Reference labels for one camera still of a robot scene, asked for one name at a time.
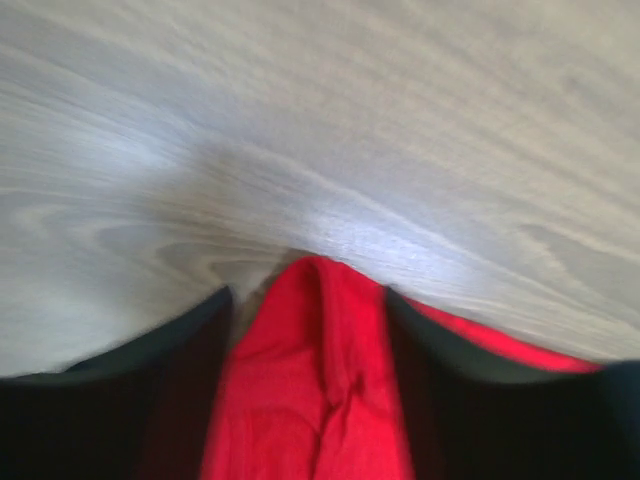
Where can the red t shirt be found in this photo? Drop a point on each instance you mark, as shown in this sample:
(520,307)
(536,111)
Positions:
(310,392)

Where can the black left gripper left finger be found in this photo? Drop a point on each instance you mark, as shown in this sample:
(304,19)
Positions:
(138,411)

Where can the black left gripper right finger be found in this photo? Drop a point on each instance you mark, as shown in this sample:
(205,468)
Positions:
(473,414)

